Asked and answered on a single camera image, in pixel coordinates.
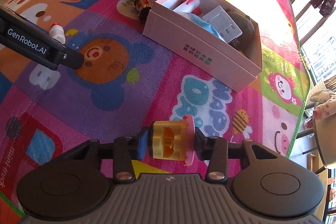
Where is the small white red figurine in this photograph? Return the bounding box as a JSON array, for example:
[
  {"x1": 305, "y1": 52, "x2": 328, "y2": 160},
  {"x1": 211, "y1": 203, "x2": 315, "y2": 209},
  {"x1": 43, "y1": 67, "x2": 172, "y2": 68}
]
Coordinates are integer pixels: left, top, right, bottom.
[{"x1": 49, "y1": 23, "x2": 66, "y2": 44}]

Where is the yellow pink cupcake toy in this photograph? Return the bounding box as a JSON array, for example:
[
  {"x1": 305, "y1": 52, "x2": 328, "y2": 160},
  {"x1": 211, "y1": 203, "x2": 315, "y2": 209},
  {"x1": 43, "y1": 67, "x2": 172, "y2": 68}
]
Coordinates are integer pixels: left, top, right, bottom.
[{"x1": 149, "y1": 114, "x2": 195, "y2": 166}]

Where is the white battery charger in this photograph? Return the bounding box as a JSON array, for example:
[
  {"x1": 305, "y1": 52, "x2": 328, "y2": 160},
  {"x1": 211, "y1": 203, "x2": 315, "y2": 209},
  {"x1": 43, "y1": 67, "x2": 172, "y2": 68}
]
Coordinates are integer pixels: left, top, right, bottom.
[{"x1": 202, "y1": 6, "x2": 243, "y2": 43}]

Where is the black round object in box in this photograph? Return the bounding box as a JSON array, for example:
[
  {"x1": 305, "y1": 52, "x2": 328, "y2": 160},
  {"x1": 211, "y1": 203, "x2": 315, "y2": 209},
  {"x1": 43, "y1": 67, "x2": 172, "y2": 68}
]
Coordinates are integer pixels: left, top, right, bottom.
[{"x1": 228, "y1": 11, "x2": 255, "y2": 52}]

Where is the colourful cartoon play mat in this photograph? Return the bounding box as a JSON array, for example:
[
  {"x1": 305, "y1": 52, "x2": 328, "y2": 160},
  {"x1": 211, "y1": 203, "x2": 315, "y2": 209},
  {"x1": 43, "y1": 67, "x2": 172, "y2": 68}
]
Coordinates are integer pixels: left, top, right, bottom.
[{"x1": 1, "y1": 0, "x2": 310, "y2": 223}]

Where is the white cardboard box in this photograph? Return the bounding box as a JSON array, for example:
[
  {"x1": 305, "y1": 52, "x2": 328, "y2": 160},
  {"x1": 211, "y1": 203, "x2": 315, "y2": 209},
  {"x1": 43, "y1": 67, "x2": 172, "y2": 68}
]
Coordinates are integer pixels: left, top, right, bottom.
[{"x1": 143, "y1": 0, "x2": 263, "y2": 92}]

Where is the round table with legs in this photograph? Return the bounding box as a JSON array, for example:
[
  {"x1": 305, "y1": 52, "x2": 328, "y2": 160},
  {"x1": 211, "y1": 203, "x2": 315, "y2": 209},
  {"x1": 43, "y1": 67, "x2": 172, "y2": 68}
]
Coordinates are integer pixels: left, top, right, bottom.
[{"x1": 296, "y1": 118, "x2": 336, "y2": 175}]

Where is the pink patterned clothes pile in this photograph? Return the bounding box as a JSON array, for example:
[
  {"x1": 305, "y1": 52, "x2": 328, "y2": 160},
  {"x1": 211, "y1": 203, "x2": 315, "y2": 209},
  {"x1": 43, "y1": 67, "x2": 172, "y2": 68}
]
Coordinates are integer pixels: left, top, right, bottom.
[{"x1": 309, "y1": 80, "x2": 335, "y2": 120}]

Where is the blue packet in box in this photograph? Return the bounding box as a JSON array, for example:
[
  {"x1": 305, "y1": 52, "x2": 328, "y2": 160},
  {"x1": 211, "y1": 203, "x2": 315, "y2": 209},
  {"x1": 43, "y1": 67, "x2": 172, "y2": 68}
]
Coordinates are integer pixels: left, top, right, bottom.
[{"x1": 186, "y1": 13, "x2": 224, "y2": 41}]

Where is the white tube in box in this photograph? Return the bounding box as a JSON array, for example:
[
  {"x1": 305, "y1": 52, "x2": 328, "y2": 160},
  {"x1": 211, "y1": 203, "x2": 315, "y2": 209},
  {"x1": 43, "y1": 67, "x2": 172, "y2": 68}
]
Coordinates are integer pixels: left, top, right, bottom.
[{"x1": 173, "y1": 0, "x2": 200, "y2": 13}]

